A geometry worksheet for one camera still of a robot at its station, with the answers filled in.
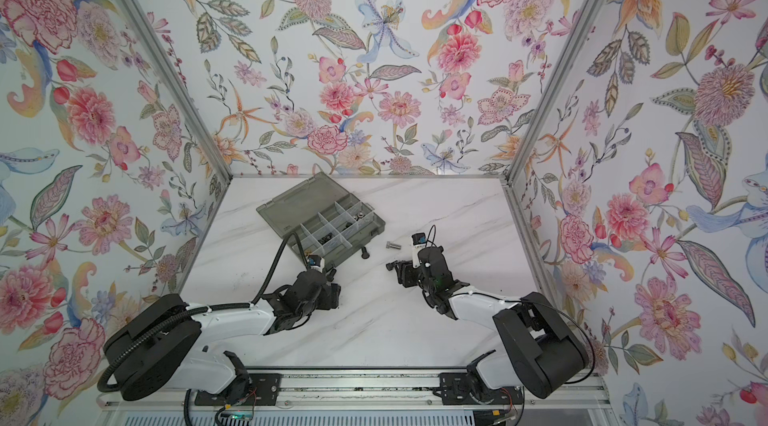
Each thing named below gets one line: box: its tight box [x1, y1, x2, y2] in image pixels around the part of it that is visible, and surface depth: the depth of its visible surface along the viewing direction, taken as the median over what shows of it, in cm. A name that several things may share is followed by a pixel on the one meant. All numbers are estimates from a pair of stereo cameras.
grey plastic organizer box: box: [256, 171, 386, 266], surface depth 108 cm
